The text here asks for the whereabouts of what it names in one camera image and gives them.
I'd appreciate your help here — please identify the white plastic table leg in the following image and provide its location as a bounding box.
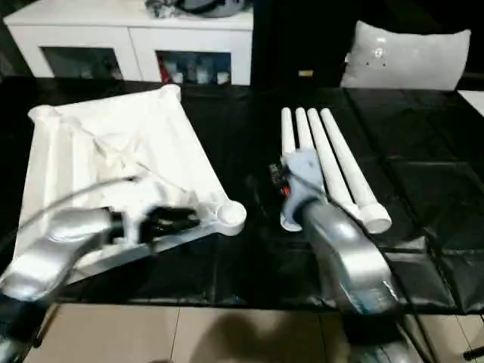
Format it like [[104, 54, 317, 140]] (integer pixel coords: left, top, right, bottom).
[[280, 107, 305, 231], [306, 108, 369, 225], [320, 107, 392, 234], [294, 107, 322, 163]]

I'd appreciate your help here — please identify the white plastic table top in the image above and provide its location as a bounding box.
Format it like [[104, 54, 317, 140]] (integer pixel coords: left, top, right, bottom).
[[15, 84, 247, 284]]

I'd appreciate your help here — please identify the grey pillow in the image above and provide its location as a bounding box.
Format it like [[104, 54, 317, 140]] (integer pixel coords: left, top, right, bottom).
[[340, 20, 471, 92]]

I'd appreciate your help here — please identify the white sideboard cabinet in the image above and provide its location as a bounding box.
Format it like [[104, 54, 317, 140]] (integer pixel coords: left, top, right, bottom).
[[4, 0, 254, 85]]

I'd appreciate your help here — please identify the colourful clutter bundle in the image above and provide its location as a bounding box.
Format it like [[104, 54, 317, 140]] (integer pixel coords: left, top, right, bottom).
[[145, 0, 182, 19]]

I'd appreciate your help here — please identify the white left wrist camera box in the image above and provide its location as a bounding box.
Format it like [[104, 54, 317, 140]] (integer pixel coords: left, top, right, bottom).
[[113, 201, 150, 245]]

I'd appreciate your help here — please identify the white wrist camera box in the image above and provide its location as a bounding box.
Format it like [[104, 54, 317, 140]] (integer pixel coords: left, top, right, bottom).
[[281, 149, 327, 201], [113, 201, 150, 245]]

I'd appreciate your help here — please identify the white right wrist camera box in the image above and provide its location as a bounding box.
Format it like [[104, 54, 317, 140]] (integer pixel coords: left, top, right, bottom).
[[281, 149, 327, 201]]

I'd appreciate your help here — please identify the grey bag with black strap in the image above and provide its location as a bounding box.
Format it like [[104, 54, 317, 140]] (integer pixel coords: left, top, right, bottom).
[[180, 0, 252, 17]]

